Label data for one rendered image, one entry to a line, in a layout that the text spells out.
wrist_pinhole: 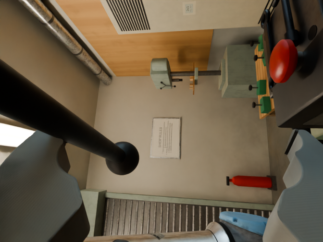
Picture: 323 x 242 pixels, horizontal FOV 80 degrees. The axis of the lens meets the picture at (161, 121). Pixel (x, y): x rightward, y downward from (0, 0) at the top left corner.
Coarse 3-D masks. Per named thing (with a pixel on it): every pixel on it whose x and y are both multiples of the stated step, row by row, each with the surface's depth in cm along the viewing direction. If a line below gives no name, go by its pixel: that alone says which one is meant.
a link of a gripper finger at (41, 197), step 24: (24, 144) 9; (48, 144) 9; (0, 168) 7; (24, 168) 7; (48, 168) 7; (0, 192) 6; (24, 192) 6; (48, 192) 6; (72, 192) 7; (0, 216) 6; (24, 216) 6; (48, 216) 6; (72, 216) 6; (0, 240) 5; (24, 240) 5; (48, 240) 5; (72, 240) 6
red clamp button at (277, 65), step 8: (280, 40) 14; (288, 40) 13; (280, 48) 13; (288, 48) 13; (296, 48) 13; (272, 56) 14; (280, 56) 13; (288, 56) 13; (296, 56) 13; (272, 64) 14; (280, 64) 13; (288, 64) 13; (296, 64) 13; (272, 72) 14; (280, 72) 13; (288, 72) 13; (280, 80) 14
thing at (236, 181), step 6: (228, 180) 263; (234, 180) 260; (240, 180) 257; (246, 180) 256; (252, 180) 255; (258, 180) 254; (264, 180) 253; (270, 180) 253; (246, 186) 259; (252, 186) 257; (258, 186) 255; (264, 186) 253; (270, 186) 252; (276, 186) 247
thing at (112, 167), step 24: (0, 72) 5; (0, 96) 5; (24, 96) 6; (48, 96) 7; (24, 120) 7; (48, 120) 7; (72, 120) 9; (72, 144) 10; (96, 144) 12; (120, 144) 20; (120, 168) 19
